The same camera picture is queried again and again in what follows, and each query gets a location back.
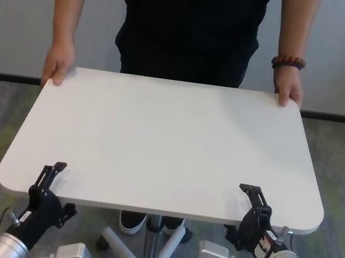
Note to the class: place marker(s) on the person in black clothes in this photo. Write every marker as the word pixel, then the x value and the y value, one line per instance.
pixel 191 13

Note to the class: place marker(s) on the person's right hand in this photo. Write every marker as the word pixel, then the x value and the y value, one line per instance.
pixel 59 60

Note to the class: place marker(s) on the person's left forearm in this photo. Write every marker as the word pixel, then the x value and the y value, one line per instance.
pixel 294 24

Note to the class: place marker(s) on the black white canvas sneaker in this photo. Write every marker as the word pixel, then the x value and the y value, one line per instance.
pixel 132 222
pixel 173 225

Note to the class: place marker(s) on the person's left hand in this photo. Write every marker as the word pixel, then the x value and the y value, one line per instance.
pixel 288 85

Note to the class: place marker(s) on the person's right forearm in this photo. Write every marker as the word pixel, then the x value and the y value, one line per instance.
pixel 68 4

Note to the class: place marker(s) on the white rolling pedestal table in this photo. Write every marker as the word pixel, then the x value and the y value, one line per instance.
pixel 170 147

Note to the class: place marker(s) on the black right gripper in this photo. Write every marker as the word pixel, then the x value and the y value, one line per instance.
pixel 253 238

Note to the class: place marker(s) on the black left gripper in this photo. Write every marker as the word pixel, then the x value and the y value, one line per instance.
pixel 43 214

